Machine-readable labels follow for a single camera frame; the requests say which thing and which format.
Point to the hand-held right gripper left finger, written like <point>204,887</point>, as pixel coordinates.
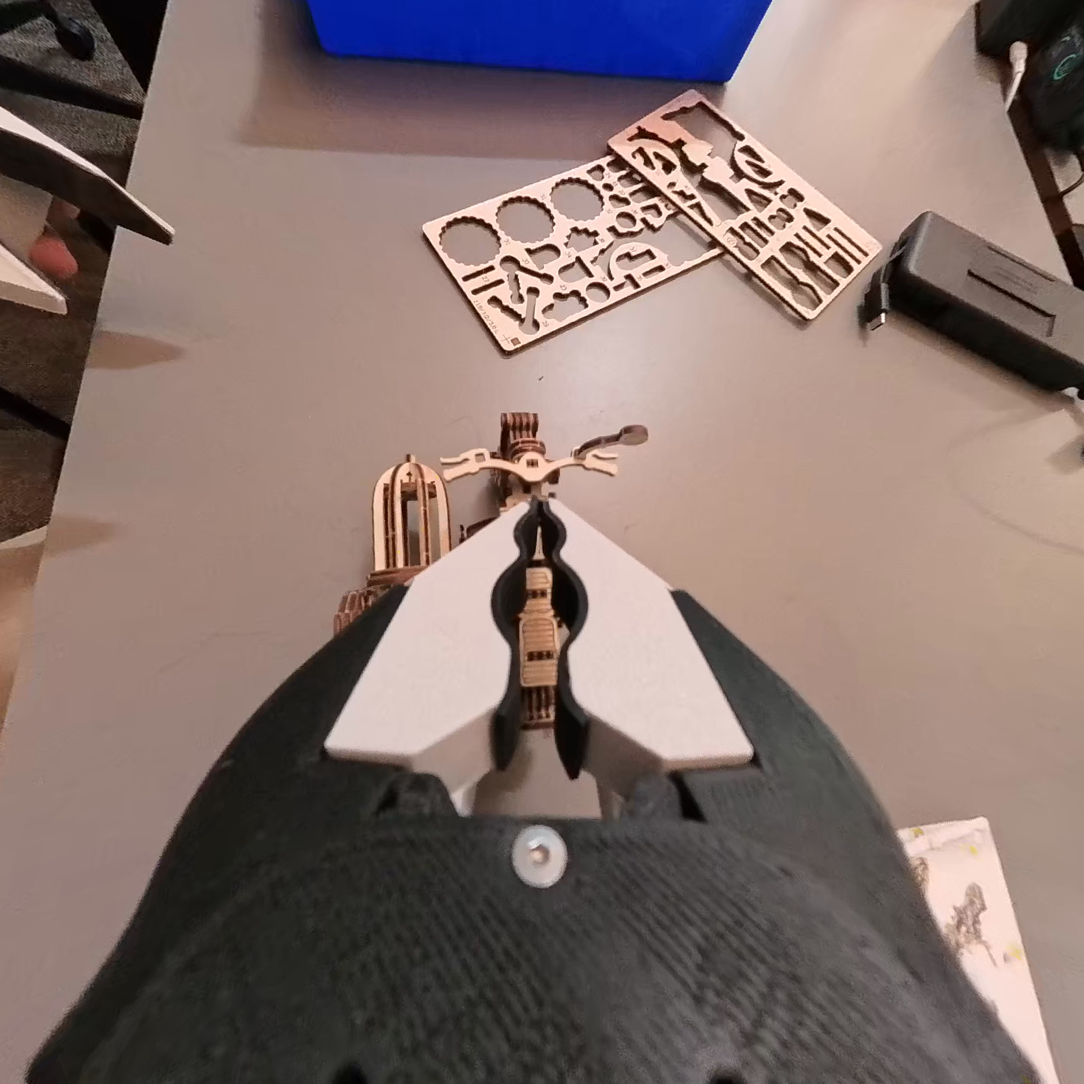
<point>423,677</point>

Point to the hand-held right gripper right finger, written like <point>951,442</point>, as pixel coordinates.
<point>652,677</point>

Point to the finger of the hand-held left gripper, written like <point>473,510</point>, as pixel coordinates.
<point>25,284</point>
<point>76,182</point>

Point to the wooden motorcycle sidecar model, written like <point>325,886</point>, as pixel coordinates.
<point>529,461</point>

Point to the grey desk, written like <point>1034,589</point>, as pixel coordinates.
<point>254,381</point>

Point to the person's left hand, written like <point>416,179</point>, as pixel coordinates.
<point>55,258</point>

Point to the black chair base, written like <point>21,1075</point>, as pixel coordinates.
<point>72,30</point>

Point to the wooden puzzle sheet gear cutouts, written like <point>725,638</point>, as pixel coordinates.
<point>500,326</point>

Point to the instruction booklet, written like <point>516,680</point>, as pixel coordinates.
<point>974,931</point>

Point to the blue plastic bin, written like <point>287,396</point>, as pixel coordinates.
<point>542,34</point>

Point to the black box device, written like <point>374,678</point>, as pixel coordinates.
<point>974,296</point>

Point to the wooden puzzle sheet narrow cutouts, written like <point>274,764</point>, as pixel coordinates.
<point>635,146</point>

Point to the black electronic device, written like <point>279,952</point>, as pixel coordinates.
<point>1050,59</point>

